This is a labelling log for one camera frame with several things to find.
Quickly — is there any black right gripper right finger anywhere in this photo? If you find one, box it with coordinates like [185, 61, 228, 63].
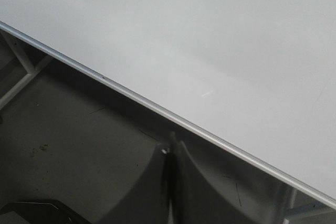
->
[170, 132, 279, 223]

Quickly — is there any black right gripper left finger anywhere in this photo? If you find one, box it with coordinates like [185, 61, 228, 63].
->
[95, 143, 171, 223]

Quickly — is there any black object at bottom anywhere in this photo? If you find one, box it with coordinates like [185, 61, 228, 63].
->
[1, 199, 90, 223]

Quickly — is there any white whiteboard with aluminium frame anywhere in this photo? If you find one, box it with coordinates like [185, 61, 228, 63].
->
[1, 0, 335, 207]

